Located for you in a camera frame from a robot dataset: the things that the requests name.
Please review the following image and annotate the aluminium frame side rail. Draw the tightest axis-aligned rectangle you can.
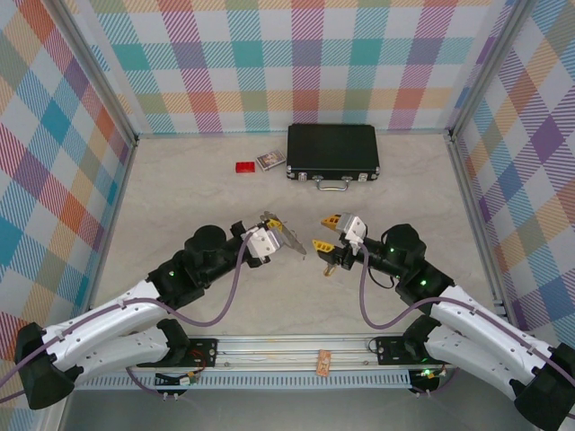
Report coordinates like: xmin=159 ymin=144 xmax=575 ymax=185
xmin=89 ymin=136 xmax=138 ymax=315
xmin=448 ymin=134 xmax=513 ymax=318

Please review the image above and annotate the black hard case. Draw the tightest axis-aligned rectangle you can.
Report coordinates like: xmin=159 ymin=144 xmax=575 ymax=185
xmin=286 ymin=124 xmax=382 ymax=192

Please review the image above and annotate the playing card deck box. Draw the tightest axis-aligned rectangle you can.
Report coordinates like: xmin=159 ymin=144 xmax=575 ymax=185
xmin=255 ymin=151 xmax=287 ymax=172

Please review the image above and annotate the aluminium frame post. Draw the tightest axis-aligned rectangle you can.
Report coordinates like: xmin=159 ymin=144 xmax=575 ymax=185
xmin=53 ymin=0 xmax=138 ymax=145
xmin=448 ymin=0 xmax=535 ymax=140

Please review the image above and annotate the orange paper tag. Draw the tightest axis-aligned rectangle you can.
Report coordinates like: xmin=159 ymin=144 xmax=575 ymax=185
xmin=315 ymin=349 xmax=333 ymax=377

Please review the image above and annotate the white slotted cable duct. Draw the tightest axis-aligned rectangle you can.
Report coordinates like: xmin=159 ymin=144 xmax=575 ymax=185
xmin=71 ymin=372 xmax=412 ymax=391

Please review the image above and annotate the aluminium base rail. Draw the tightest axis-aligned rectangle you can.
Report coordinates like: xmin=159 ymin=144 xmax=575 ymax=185
xmin=129 ymin=334 xmax=455 ymax=372

